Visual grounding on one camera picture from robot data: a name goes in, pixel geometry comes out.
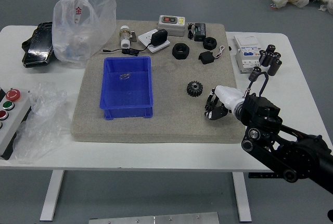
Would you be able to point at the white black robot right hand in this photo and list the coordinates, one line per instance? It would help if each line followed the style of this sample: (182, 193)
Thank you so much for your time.
(229, 96)

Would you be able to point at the large black gear silver hub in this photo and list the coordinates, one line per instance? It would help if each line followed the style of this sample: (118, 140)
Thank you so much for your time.
(195, 89)

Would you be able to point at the blue plastic bin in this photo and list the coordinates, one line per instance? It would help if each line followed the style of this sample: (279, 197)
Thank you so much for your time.
(125, 96)

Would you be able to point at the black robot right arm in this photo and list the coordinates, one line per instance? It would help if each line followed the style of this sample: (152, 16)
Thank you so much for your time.
(260, 109)

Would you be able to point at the small black hex nut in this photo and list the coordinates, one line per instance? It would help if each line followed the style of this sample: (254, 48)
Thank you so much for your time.
(206, 46)

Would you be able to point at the large black hex nut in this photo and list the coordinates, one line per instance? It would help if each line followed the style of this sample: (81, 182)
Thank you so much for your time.
(177, 54)

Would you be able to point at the grey push-button control box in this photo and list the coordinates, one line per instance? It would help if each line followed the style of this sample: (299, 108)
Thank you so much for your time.
(15, 116)

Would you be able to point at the black cylindrical capacitor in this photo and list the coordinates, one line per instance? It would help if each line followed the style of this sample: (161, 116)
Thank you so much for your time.
(266, 60)
(277, 55)
(254, 74)
(262, 55)
(271, 48)
(275, 67)

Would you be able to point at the white circuit breaker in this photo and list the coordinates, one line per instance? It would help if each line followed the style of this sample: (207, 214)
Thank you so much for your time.
(247, 49)

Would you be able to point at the grey-brown foam mat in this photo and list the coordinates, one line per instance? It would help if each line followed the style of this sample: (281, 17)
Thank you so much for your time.
(169, 119)

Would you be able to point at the black module with green label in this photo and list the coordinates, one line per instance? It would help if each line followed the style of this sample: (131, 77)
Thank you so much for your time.
(200, 32)

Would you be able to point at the black table control panel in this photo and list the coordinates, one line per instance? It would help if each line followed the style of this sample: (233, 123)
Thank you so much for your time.
(260, 175)

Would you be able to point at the black power adapter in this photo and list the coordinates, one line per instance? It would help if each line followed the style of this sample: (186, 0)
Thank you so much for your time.
(159, 37)

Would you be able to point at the white table leg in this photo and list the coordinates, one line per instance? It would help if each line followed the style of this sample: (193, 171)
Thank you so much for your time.
(242, 195)
(52, 195)

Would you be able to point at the brass valve white ends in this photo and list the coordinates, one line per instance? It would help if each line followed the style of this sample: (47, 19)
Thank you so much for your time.
(125, 42)

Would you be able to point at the silver metal plate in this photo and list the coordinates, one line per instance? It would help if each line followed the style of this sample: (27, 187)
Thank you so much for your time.
(153, 219)

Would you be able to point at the white plastic bag red print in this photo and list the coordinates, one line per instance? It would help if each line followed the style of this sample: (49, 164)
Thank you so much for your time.
(78, 39)

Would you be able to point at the crumpled clear plastic bag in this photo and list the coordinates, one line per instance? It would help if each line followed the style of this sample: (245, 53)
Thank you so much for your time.
(41, 130)

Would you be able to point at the black plastic tray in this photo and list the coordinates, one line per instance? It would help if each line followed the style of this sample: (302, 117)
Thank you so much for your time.
(39, 47)

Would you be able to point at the grey switch box two buttons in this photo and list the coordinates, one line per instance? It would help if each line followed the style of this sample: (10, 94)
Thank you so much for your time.
(171, 29)

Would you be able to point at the white wall socket plate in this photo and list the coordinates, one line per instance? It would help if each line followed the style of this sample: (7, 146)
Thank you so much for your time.
(145, 39)

